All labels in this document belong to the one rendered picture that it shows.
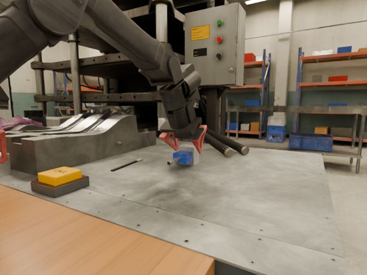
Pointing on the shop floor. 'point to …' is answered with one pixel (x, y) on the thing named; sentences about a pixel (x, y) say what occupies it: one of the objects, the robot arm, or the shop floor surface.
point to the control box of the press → (215, 53)
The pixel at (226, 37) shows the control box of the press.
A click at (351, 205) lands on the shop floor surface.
